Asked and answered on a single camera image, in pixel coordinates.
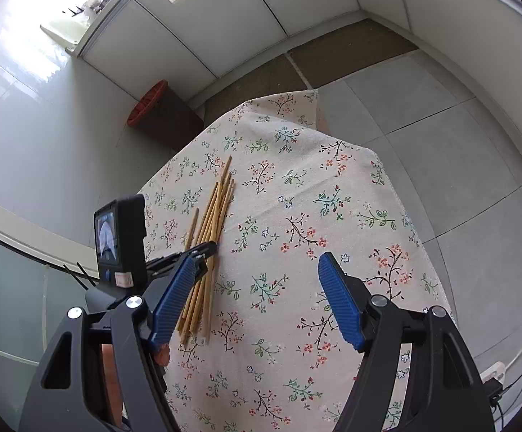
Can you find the white power strip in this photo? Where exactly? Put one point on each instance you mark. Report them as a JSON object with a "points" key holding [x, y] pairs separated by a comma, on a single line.
{"points": [[494, 371]]}

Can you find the bundle of wooden chopsticks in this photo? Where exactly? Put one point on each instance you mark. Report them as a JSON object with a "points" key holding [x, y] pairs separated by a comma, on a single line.
{"points": [[218, 216]]}

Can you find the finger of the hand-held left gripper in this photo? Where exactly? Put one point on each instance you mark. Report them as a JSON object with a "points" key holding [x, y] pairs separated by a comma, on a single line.
{"points": [[166, 263]]}

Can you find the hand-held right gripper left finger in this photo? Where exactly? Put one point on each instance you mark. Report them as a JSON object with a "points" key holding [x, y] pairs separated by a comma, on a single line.
{"points": [[175, 297]]}

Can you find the brown trash bin red liner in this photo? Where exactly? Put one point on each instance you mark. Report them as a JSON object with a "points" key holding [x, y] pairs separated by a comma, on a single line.
{"points": [[148, 103]]}

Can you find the person's left forearm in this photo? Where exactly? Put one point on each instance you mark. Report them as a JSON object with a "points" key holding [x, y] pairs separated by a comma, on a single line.
{"points": [[110, 378]]}

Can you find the white kitchen cabinets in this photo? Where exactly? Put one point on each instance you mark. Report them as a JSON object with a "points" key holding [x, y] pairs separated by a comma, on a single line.
{"points": [[243, 9]]}

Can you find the floral tablecloth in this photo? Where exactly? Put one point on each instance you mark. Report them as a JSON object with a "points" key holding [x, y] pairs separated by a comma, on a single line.
{"points": [[288, 189]]}

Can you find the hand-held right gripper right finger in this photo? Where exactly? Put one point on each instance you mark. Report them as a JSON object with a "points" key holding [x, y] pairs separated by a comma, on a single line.
{"points": [[339, 301]]}

